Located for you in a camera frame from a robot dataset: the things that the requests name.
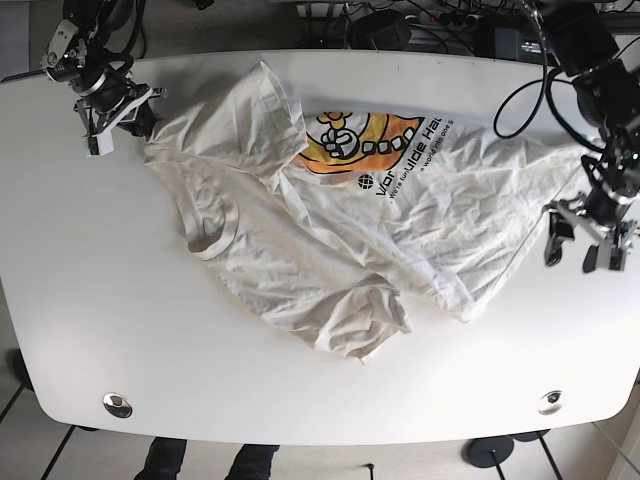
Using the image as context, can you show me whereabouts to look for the black round stand base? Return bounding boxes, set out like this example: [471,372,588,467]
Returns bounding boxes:
[463,436,514,469]

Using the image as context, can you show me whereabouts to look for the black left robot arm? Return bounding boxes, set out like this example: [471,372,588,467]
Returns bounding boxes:
[519,1,639,273]

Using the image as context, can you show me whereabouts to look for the silver table grommet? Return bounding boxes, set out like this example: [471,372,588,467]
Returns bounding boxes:
[102,392,133,419]
[537,390,563,416]

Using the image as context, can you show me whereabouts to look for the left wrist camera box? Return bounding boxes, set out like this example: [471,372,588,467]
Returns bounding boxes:
[608,246,629,272]

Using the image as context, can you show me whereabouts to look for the right silver table grommet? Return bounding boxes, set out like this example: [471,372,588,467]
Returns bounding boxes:
[537,390,563,416]

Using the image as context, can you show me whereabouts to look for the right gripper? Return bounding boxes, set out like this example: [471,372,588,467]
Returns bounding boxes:
[74,85,166,140]

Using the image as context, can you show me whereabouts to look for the tangled black cables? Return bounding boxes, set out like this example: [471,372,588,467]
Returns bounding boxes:
[294,0,551,61]

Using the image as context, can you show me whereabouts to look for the white printed T-shirt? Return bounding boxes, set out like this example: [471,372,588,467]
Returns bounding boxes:
[145,64,584,361]

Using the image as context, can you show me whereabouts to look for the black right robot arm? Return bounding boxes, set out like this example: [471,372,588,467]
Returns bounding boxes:
[41,1,164,156]

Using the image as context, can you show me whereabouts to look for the black power adapter box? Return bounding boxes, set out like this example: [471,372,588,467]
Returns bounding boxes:
[347,9,412,51]

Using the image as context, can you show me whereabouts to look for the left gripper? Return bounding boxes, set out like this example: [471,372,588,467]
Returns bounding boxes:
[543,192,639,273]

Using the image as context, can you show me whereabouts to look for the black trousers of person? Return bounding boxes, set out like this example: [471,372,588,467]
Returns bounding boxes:
[133,437,280,479]

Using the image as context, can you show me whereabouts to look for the left silver table grommet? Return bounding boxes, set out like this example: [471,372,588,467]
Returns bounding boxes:
[102,392,133,419]

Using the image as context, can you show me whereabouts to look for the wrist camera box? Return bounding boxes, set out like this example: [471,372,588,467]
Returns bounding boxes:
[86,131,114,157]
[608,246,629,272]

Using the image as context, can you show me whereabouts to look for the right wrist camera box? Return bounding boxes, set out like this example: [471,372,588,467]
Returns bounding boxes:
[86,131,114,157]

